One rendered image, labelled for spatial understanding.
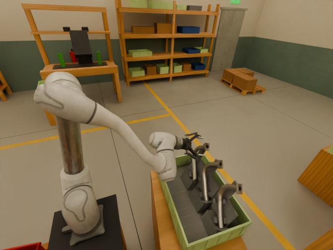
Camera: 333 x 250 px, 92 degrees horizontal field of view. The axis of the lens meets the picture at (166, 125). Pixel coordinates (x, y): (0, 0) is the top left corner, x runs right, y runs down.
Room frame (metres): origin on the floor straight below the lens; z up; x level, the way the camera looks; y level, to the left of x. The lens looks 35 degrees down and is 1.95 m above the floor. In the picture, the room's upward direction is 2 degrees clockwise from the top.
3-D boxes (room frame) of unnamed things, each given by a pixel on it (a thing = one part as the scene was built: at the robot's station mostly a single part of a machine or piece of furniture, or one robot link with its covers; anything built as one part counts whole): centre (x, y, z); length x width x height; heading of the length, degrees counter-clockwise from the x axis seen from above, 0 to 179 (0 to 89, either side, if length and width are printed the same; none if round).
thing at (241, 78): (5.20, -2.41, 0.22); 1.20 x 0.81 x 0.44; 20
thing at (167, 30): (5.65, 0.01, 1.12); 3.01 x 0.54 x 2.23; 115
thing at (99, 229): (0.44, 0.46, 0.92); 0.22 x 0.18 x 0.06; 113
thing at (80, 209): (0.46, 0.45, 1.06); 0.18 x 0.16 x 0.22; 32
